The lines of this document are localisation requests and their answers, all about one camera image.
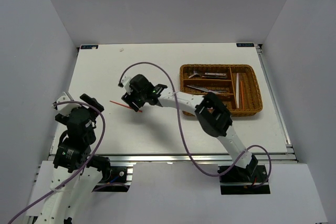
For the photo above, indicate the knife with black handle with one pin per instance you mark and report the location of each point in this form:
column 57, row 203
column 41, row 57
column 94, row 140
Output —
column 218, row 91

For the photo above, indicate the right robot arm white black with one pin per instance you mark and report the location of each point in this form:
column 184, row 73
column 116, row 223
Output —
column 213, row 116

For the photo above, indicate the blue label left corner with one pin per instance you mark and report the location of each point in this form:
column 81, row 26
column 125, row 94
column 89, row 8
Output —
column 88, row 47

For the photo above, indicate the fork with black handle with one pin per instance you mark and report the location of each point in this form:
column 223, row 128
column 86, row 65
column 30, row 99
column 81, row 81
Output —
column 207, row 76

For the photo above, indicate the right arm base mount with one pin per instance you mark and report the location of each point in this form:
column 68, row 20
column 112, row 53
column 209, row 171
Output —
column 234, row 183

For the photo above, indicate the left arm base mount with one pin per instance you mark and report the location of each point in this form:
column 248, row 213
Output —
column 113, row 175

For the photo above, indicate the orange chopstick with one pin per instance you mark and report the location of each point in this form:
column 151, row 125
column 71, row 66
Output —
column 125, row 106
column 242, row 94

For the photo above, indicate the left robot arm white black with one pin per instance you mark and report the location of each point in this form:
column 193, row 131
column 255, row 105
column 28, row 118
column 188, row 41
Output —
column 77, row 169

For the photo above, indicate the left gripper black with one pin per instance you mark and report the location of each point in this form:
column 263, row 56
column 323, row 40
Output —
column 92, row 101

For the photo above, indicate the woven wicker cutlery tray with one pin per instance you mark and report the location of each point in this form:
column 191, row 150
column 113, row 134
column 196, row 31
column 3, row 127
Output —
column 232, row 100

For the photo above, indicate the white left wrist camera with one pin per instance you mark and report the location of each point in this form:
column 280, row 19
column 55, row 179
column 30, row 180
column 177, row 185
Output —
column 62, row 107

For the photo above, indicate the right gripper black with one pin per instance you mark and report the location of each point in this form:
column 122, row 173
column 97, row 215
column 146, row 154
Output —
column 129, row 98

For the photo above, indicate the knife with pink handle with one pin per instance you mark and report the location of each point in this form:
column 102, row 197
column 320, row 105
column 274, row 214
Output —
column 198, row 88

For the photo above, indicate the aluminium rail front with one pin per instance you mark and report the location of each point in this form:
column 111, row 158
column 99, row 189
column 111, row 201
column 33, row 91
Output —
column 289, row 157

